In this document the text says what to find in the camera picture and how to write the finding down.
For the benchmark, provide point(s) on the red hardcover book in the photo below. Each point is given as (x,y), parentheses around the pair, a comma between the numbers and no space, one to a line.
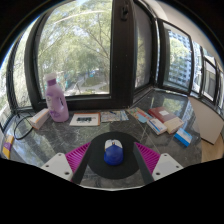
(165,116)

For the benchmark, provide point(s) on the orange and white cardboard box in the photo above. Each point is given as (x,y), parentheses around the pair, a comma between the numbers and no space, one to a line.
(38,118)

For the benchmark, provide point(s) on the blue and white computer mouse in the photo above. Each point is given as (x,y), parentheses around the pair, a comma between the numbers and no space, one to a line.
(113,154)

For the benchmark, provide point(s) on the yellow and purple book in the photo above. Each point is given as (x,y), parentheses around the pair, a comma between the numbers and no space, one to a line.
(8,146)

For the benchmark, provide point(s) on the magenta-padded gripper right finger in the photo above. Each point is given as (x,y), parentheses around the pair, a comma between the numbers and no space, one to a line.
(148,159)

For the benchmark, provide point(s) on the small blue box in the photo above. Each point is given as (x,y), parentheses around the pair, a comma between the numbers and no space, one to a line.
(183,136)

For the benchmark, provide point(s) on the purple detergent bottle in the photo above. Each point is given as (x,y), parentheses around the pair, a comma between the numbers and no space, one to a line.
(57,103)

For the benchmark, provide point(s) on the white card with dark print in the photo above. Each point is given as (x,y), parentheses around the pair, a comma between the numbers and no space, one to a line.
(85,119)

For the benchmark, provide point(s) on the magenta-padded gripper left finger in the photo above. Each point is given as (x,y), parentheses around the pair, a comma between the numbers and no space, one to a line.
(75,159)

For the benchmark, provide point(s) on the colourful printed leaflet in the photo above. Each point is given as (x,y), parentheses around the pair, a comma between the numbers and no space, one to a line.
(139,114)

